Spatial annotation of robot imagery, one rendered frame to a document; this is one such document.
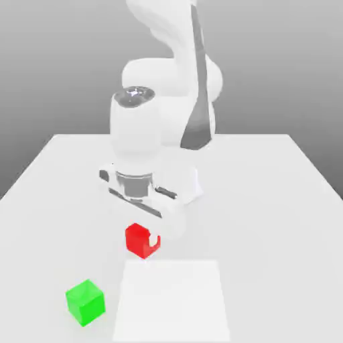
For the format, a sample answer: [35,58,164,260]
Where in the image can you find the small red cube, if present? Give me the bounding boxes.
[125,222,162,261]

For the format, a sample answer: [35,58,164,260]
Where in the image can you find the small green cube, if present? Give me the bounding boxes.
[64,278,107,328]

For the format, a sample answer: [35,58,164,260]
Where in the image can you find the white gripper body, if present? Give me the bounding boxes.
[106,185,188,238]

